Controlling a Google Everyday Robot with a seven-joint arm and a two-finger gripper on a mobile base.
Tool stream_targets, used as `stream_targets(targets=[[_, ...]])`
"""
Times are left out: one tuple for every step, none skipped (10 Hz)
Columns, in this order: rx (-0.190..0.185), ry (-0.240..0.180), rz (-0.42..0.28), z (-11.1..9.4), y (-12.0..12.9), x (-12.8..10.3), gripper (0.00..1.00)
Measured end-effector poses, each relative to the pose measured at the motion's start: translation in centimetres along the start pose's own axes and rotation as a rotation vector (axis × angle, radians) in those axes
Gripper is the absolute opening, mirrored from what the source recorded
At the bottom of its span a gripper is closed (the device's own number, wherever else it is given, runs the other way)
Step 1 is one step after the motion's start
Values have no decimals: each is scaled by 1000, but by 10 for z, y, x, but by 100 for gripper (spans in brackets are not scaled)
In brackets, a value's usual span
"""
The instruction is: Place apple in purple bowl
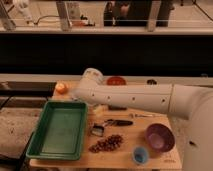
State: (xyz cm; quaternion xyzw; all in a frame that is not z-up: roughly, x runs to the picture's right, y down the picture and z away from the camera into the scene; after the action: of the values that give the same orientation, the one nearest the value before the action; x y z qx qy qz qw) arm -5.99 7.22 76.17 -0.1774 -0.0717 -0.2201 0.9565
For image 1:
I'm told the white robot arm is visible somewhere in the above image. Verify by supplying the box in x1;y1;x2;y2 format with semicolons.
74;68;213;171

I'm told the red bowl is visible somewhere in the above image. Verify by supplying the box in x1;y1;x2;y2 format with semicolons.
107;76;126;85

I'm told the purple bowl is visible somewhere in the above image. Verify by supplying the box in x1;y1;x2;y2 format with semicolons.
145;123;175;153

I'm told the black rectangular block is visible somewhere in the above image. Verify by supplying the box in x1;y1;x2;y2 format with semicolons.
108;106;127;110

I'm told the metal fork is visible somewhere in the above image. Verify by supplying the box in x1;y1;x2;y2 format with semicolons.
129;113;154;118

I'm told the wooden board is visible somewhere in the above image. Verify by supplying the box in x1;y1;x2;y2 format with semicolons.
28;80;183;170

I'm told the bunch of dark grapes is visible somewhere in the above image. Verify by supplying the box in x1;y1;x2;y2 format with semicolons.
89;134;123;153

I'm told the green plastic tray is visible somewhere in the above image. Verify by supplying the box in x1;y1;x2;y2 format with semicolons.
26;101;87;161

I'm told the small metal cup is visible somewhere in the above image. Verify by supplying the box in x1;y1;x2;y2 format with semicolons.
147;79;157;85

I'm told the small blue cup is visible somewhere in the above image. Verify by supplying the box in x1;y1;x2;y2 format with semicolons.
132;147;149;165

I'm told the person in background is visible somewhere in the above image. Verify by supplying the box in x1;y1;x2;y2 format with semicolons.
103;0;131;26

